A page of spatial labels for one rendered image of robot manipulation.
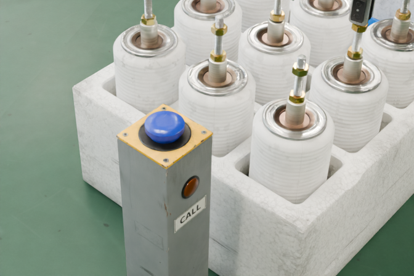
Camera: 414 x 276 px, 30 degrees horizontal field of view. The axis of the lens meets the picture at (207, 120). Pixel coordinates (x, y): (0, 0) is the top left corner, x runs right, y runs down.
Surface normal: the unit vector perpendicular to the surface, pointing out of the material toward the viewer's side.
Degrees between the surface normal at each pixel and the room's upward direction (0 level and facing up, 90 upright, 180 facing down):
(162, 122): 0
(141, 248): 90
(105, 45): 0
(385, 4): 90
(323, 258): 90
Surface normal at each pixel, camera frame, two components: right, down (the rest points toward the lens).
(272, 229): -0.66, 0.48
